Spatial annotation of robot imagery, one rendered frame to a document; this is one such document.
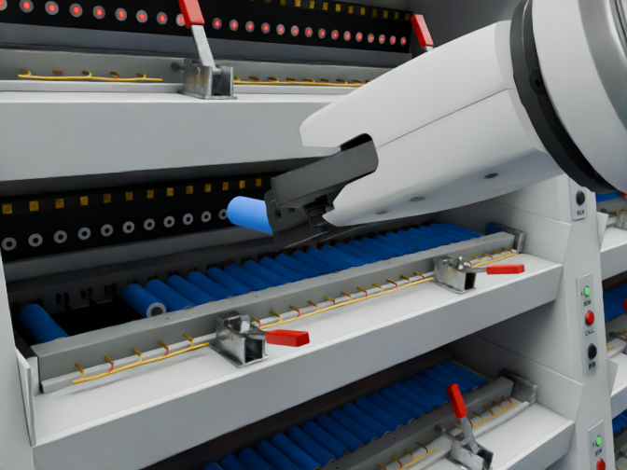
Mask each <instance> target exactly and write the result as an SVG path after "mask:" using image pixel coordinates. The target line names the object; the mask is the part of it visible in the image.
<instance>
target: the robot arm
mask: <svg viewBox="0 0 627 470"><path fill-rule="evenodd" d="M300 136H301V140H302V144H303V145H305V146H323V147H341V151H339V152H338V153H336V154H334V155H332V156H329V157H327V158H324V159H320V160H318V161H316V162H313V163H310V164H308V165H305V166H303V167H300V168H298V169H296V170H293V171H291V172H288V173H284V174H281V175H279V176H276V177H274V178H273V179H271V185H272V189H271V190H269V191H267V192H266V193H265V195H264V201H265V205H266V214H267V218H268V222H269V225H270V227H271V229H272V234H273V237H274V241H275V244H276V246H277V247H278V248H279V249H283V248H287V247H290V246H292V245H295V244H297V243H300V242H304V241H307V240H309V239H312V240H314V241H315V242H322V241H325V240H328V239H331V238H333V237H336V236H339V235H341V234H343V233H346V232H348V231H351V230H353V229H356V228H360V227H363V226H366V225H367V223H369V222H375V221H382V220H388V219H395V218H401V217H407V216H414V215H419V214H429V213H434V212H438V211H443V210H447V209H452V208H456V207H460V206H464V205H468V204H471V203H474V202H478V201H482V200H488V199H490V198H494V197H497V196H500V195H503V194H507V193H509V192H512V191H515V190H518V189H521V188H524V187H529V186H531V185H534V184H537V183H540V182H543V181H546V180H549V179H551V178H553V177H556V176H559V175H562V174H565V173H566V174H567V175H568V176H569V177H570V178H571V179H572V180H574V181H575V182H576V183H577V184H578V185H579V186H581V187H586V188H588V189H589V190H590V191H591V192H594V193H598V194H607V193H612V192H615V191H618V190H620V191H622V192H624V193H626V194H627V0H520V2H519V3H518V5H517V6H516V7H515V10H514V12H513V15H512V19H511V21H500V22H497V23H495V24H492V25H490V26H487V27H484V28H482V29H479V30H477V31H475V32H473V33H470V34H468V35H464V36H462V37H459V38H457V39H455V40H453V41H451V42H449V43H447V44H444V45H442V46H440V47H438V48H434V49H432V50H430V51H428V52H427V53H425V54H423V55H421V56H419V57H417V58H415V59H413V60H411V61H409V62H406V63H404V64H402V65H400V66H399V67H397V68H395V69H393V70H391V71H390V72H388V73H386V74H384V75H382V76H379V77H378V78H376V79H374V80H372V81H370V82H369V83H368V84H366V85H364V86H362V87H360V88H359V89H357V90H354V91H352V92H351V93H349V94H347V95H345V96H343V97H342V98H340V99H339V100H337V101H335V102H334V103H332V104H329V105H328V106H326V107H324V108H322V109H321V110H319V111H317V112H316V113H314V114H312V115H311V116H309V117H308V118H307V119H305V121H304V122H303V123H302V124H301V126H300Z"/></svg>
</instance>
